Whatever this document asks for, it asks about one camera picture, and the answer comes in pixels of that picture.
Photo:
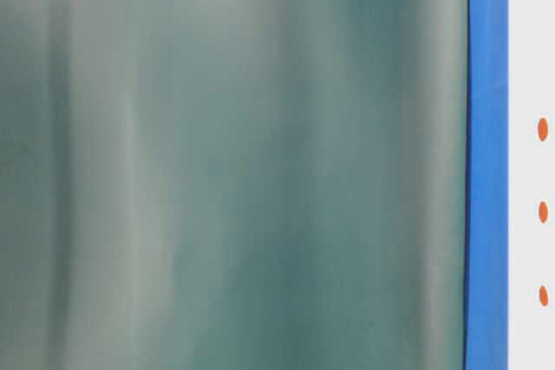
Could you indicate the blue table cloth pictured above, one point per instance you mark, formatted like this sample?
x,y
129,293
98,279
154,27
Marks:
x,y
486,274

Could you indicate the orange dot mark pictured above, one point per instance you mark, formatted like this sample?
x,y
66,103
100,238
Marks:
x,y
543,296
543,211
543,129

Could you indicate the large white board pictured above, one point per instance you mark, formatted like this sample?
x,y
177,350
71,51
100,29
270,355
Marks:
x,y
531,180

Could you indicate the green background curtain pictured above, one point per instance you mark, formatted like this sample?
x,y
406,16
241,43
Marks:
x,y
233,184

